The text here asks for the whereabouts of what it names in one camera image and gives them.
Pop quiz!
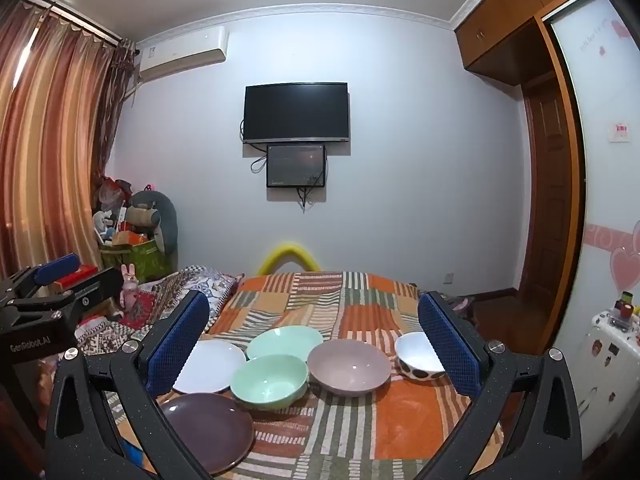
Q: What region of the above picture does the checkered patterned quilt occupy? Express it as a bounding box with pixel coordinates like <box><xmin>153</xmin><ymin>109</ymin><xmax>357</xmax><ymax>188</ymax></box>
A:
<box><xmin>75</xmin><ymin>266</ymin><xmax>244</xmax><ymax>356</ymax></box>

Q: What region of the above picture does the pink bowl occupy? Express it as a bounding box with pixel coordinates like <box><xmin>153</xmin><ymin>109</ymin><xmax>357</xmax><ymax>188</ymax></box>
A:
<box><xmin>307</xmin><ymin>339</ymin><xmax>392</xmax><ymax>396</ymax></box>

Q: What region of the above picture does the white small appliance with stickers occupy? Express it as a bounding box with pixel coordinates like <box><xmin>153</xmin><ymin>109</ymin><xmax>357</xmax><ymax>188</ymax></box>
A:
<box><xmin>572</xmin><ymin>292</ymin><xmax>639</xmax><ymax>458</ymax></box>

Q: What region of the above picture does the white air conditioner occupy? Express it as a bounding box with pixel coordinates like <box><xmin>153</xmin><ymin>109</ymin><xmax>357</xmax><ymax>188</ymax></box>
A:
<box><xmin>139</xmin><ymin>26</ymin><xmax>229</xmax><ymax>82</ymax></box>

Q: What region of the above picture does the brown wooden door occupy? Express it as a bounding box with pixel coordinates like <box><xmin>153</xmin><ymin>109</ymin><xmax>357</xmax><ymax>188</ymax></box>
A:
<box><xmin>519</xmin><ymin>77</ymin><xmax>574</xmax><ymax>311</ymax></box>

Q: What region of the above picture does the small black wall monitor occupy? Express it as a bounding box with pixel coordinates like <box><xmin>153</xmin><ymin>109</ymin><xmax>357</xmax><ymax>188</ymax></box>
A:
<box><xmin>266</xmin><ymin>144</ymin><xmax>326</xmax><ymax>188</ymax></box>

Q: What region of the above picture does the black wall television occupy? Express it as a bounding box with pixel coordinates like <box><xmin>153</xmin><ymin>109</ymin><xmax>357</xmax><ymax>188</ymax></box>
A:
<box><xmin>242</xmin><ymin>82</ymin><xmax>350</xmax><ymax>144</ymax></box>

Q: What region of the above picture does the pink bunny toy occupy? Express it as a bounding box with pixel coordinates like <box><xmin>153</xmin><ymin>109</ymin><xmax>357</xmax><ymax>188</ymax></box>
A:
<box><xmin>119</xmin><ymin>263</ymin><xmax>139</xmax><ymax>311</ymax></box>

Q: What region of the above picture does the white bowl with brown dots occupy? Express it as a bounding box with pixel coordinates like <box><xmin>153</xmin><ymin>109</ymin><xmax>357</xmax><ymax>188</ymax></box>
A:
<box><xmin>395</xmin><ymin>332</ymin><xmax>446</xmax><ymax>382</ymax></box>

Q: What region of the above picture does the grey plush toy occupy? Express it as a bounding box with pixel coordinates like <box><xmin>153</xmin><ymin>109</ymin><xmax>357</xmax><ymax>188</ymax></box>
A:
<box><xmin>125</xmin><ymin>190</ymin><xmax>178</xmax><ymax>256</ymax></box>

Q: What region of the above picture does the orange striped curtain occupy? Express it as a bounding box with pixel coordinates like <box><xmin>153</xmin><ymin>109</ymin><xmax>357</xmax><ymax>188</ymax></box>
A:
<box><xmin>1</xmin><ymin>2</ymin><xmax>134</xmax><ymax>276</ymax></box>

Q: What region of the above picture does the wall light switch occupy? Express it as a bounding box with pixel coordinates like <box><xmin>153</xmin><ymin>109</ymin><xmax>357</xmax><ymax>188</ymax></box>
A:
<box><xmin>608</xmin><ymin>122</ymin><xmax>631</xmax><ymax>143</ymax></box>

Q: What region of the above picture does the green storage box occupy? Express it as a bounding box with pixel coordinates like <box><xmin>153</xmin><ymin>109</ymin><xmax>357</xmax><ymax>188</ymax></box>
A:
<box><xmin>100</xmin><ymin>240</ymin><xmax>174</xmax><ymax>283</ymax></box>

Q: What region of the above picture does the white plate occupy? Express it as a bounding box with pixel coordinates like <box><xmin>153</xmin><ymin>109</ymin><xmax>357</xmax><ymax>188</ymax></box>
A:
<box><xmin>172</xmin><ymin>339</ymin><xmax>247</xmax><ymax>394</ymax></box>

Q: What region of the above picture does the light green bowl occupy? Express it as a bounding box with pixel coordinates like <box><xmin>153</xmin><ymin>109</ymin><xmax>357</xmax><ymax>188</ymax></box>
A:
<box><xmin>230</xmin><ymin>354</ymin><xmax>309</xmax><ymax>411</ymax></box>

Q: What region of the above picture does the brown wooden wardrobe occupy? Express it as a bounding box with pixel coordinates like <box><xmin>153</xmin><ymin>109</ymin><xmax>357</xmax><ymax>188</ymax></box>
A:
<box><xmin>454</xmin><ymin>0</ymin><xmax>585</xmax><ymax>354</ymax></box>

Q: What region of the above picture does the orange striped patchwork blanket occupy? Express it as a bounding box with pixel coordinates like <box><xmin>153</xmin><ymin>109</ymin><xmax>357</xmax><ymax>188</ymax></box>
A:
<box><xmin>160</xmin><ymin>271</ymin><xmax>470</xmax><ymax>479</ymax></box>

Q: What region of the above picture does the dark purple plate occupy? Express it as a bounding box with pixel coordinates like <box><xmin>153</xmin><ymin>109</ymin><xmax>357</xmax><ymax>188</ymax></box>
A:
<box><xmin>162</xmin><ymin>393</ymin><xmax>255</xmax><ymax>476</ymax></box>

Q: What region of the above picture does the light green plate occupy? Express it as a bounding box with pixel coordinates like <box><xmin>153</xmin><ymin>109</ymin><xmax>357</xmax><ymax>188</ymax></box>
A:
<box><xmin>245</xmin><ymin>325</ymin><xmax>323</xmax><ymax>362</ymax></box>

